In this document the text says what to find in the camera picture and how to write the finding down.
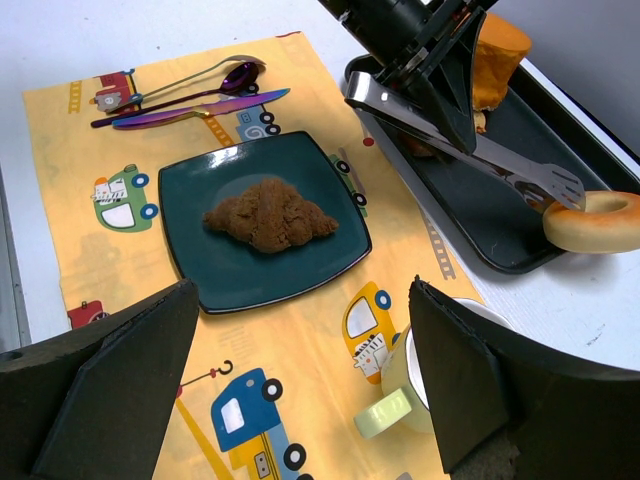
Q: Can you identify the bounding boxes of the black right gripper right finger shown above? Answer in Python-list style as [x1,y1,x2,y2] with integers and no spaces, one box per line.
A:
[409,279,639,479]

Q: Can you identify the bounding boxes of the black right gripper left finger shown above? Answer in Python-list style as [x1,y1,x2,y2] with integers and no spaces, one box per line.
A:
[1,280,199,479]

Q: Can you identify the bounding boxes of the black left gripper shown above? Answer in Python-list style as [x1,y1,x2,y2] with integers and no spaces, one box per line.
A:
[321,0,495,154]

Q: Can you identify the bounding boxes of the pale green mug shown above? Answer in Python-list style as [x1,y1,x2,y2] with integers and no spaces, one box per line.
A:
[352,297,516,441]

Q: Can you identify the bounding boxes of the metal tongs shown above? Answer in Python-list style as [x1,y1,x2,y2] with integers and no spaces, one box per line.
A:
[345,71,586,212]

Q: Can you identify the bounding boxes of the glazed bagel donut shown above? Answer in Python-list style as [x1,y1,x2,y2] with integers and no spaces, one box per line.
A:
[542,191,639,254]

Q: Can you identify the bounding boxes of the brown croissant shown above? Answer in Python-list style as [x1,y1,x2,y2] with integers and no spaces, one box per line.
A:
[203,178,339,254]

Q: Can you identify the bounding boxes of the sliced seeded bread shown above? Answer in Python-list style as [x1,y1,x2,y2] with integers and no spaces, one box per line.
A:
[397,110,487,158]

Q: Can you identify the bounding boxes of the orange round cake loaf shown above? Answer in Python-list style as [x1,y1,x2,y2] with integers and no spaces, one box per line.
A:
[473,13,532,111]

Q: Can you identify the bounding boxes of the black baking tray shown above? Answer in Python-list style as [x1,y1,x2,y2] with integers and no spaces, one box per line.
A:
[343,53,640,275]

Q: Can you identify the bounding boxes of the dark teal square plate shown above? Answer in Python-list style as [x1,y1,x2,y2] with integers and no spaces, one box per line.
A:
[158,131,372,314]

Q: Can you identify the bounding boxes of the purple iridescent spoon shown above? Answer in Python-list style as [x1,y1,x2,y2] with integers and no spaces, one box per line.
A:
[90,62,260,128]

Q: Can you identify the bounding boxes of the purple iridescent knife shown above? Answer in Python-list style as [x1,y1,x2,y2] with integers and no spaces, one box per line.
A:
[112,88,290,130]

